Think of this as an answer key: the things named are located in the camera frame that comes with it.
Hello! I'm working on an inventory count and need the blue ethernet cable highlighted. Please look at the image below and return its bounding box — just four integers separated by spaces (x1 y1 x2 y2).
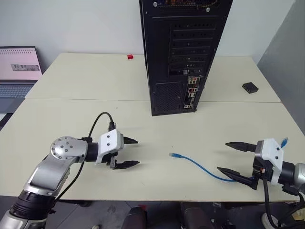
168 137 290 183

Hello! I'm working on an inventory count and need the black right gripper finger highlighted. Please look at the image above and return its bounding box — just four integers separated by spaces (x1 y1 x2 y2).
217 167 259 191
224 141 257 153

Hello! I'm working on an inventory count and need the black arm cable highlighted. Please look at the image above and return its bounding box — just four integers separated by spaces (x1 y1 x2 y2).
53 112 118 206
262 177 305 229

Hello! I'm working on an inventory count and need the white rounded object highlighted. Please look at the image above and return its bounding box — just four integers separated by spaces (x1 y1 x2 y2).
261 212 278 228

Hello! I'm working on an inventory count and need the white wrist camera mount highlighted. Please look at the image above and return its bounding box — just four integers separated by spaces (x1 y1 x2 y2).
254 138 285 187
95 129 125 166

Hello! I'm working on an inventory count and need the grey partition panel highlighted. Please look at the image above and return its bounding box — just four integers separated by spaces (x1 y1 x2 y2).
256 0 305 142

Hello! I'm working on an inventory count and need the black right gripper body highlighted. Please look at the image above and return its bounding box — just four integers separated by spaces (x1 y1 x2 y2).
251 140 275 184

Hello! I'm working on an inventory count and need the black computer tower case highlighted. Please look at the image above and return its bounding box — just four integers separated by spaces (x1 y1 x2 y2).
139 0 234 117

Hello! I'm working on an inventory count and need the dark rounded shape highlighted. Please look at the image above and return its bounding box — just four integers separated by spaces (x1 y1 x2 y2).
180 202 214 229
128 206 148 229

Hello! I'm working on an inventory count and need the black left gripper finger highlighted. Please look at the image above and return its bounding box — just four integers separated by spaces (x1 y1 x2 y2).
123 136 139 145
112 160 141 170

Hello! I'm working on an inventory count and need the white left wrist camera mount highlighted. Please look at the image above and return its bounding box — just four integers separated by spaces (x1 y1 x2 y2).
95 129 125 166

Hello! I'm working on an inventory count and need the grey open laptop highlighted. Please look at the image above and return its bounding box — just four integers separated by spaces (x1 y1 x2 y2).
0 45 44 100

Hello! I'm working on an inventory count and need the small black adapter box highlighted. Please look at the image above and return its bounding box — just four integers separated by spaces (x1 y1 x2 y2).
242 82 259 94

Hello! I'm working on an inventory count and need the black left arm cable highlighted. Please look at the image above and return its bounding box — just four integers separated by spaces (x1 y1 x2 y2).
53 112 118 206

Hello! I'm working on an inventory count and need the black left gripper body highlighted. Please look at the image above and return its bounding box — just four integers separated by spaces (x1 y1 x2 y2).
102 134 126 169

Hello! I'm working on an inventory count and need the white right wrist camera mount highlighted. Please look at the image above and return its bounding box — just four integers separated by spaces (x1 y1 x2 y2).
254 138 285 187

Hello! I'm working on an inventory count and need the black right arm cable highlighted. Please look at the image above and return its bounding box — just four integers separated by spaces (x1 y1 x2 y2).
262 177 305 229

